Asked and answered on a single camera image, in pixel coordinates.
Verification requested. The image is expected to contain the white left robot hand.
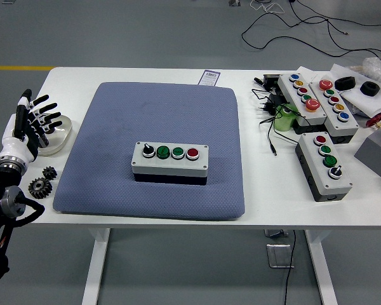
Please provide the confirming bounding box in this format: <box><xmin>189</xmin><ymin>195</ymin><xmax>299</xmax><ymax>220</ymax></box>
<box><xmin>0</xmin><ymin>88</ymin><xmax>64</xmax><ymax>168</ymax></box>

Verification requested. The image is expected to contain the grey four-button control box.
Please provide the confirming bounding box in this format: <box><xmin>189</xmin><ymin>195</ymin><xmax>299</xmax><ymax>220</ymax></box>
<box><xmin>294</xmin><ymin>132</ymin><xmax>353</xmax><ymax>203</ymax></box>
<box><xmin>131</xmin><ymin>141</ymin><xmax>210</xmax><ymax>187</ymax></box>

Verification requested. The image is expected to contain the grey five-button control box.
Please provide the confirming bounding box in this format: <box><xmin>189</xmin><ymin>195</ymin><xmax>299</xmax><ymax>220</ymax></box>
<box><xmin>308</xmin><ymin>78</ymin><xmax>360</xmax><ymax>146</ymax></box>
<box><xmin>277</xmin><ymin>73</ymin><xmax>328</xmax><ymax>135</ymax></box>

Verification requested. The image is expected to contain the small dark metal gear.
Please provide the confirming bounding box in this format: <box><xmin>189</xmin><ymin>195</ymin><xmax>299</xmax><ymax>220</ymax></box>
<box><xmin>42</xmin><ymin>166</ymin><xmax>58</xmax><ymax>181</ymax></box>

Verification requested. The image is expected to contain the large dark metal gear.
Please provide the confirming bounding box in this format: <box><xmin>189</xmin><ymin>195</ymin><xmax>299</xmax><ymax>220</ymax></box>
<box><xmin>27</xmin><ymin>177</ymin><xmax>54</xmax><ymax>201</ymax></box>

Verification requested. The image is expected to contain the white table leg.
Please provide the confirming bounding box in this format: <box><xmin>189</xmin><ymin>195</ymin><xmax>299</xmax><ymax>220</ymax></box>
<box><xmin>304</xmin><ymin>230</ymin><xmax>339</xmax><ymax>305</ymax></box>
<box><xmin>81</xmin><ymin>227</ymin><xmax>111</xmax><ymax>305</ymax></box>

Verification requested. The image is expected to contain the blue-grey padded mat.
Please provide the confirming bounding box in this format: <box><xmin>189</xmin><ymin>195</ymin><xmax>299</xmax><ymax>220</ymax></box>
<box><xmin>52</xmin><ymin>81</ymin><xmax>246</xmax><ymax>222</ymax></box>

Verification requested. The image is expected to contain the purple white label card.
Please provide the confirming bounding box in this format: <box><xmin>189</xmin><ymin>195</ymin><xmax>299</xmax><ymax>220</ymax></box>
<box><xmin>197</xmin><ymin>69</ymin><xmax>220</xmax><ymax>86</ymax></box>

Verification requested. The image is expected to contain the small black box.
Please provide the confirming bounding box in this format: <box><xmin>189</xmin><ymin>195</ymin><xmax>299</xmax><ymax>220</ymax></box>
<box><xmin>262</xmin><ymin>74</ymin><xmax>281</xmax><ymax>90</ymax></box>

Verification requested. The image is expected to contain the green cylindrical roll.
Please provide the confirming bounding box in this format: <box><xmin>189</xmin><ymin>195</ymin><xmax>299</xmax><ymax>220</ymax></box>
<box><xmin>274</xmin><ymin>104</ymin><xmax>301</xmax><ymax>133</ymax></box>

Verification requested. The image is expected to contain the metal floor plate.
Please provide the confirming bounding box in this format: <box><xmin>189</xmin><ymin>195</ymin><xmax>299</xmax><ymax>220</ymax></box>
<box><xmin>266</xmin><ymin>243</ymin><xmax>295</xmax><ymax>269</ymax></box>

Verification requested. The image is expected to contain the white paper sheet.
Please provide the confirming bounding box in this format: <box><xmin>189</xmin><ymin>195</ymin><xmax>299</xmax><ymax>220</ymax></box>
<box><xmin>295</xmin><ymin>65</ymin><xmax>326</xmax><ymax>84</ymax></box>

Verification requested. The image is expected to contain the white foam sheet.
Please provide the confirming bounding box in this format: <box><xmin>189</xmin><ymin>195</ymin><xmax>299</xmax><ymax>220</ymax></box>
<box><xmin>331</xmin><ymin>63</ymin><xmax>381</xmax><ymax>118</ymax></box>

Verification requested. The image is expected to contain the grey block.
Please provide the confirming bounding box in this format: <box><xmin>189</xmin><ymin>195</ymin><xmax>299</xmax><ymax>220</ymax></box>
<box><xmin>354</xmin><ymin>123</ymin><xmax>381</xmax><ymax>179</ymax></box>

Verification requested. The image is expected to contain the clear plastic bag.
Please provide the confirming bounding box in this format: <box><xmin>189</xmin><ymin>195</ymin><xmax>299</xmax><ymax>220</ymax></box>
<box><xmin>349</xmin><ymin>57</ymin><xmax>381</xmax><ymax>86</ymax></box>

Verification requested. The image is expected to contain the black power adapter with cord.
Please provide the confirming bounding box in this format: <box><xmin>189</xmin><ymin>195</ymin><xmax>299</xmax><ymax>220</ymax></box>
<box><xmin>251</xmin><ymin>88</ymin><xmax>301</xmax><ymax>157</ymax></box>

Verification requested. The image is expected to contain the long black floor cable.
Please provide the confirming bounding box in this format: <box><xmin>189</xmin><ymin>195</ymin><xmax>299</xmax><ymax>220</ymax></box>
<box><xmin>241</xmin><ymin>6</ymin><xmax>381</xmax><ymax>65</ymax></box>

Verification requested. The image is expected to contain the white floor cable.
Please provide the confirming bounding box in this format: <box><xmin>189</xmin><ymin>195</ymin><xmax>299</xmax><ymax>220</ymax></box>
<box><xmin>250</xmin><ymin>0</ymin><xmax>285</xmax><ymax>15</ymax></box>

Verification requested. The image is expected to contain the black cable under table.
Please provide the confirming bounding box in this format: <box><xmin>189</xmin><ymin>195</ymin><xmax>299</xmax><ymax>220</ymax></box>
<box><xmin>284</xmin><ymin>230</ymin><xmax>297</xmax><ymax>305</ymax></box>

